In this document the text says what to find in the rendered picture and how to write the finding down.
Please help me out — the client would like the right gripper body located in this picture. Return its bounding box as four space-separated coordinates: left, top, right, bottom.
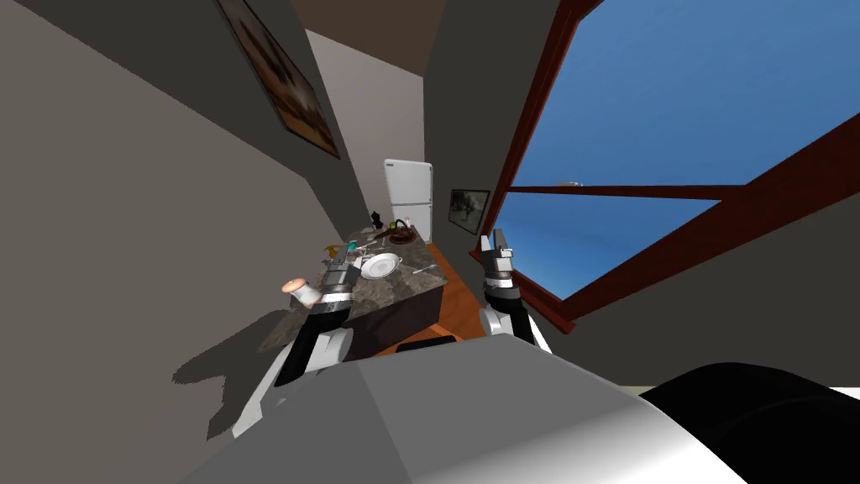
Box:
480 247 516 281

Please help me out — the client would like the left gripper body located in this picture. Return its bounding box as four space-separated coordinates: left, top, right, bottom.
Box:
324 258 363 291

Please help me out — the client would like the small dark framed picture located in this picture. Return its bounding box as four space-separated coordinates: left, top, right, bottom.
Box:
447 187 491 237

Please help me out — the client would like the white plate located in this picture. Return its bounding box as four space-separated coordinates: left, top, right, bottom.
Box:
359 251 404 281

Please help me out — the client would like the white shaker with pink top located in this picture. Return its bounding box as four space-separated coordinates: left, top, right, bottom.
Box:
281 277 321 310

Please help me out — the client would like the white refrigerator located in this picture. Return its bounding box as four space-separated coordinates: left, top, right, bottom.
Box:
382 158 435 245

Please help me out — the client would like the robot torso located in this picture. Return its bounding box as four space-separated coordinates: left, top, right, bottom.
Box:
180 334 748 484

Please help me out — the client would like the red-brown framed window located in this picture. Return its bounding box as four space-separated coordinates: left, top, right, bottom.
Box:
468 0 860 336

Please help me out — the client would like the brown framed wall painting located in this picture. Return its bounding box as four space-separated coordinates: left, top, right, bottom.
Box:
216 0 343 161

